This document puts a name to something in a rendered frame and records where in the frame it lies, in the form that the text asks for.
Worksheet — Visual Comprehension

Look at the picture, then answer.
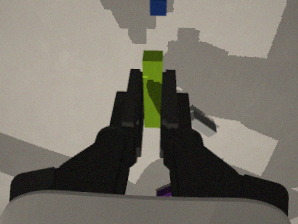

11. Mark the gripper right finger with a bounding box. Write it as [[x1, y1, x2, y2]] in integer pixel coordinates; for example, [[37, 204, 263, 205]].
[[160, 70, 289, 216]]

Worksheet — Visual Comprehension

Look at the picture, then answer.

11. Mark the small blue block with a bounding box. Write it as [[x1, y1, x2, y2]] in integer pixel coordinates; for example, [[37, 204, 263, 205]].
[[150, 0, 167, 16]]

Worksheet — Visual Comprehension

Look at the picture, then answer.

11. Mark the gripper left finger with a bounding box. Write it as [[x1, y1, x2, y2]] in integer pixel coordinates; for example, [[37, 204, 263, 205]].
[[9, 69, 144, 202]]

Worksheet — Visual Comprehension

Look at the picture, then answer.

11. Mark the lime green rod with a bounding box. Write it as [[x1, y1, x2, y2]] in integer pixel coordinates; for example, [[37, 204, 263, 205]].
[[142, 50, 163, 128]]

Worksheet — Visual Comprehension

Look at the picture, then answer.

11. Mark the purple rod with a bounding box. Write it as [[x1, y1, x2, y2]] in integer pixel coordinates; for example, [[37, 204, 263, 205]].
[[156, 186, 172, 197]]

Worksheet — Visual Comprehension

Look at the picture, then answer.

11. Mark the grey rod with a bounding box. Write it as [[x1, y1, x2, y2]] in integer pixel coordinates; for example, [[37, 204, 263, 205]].
[[190, 110, 217, 137]]

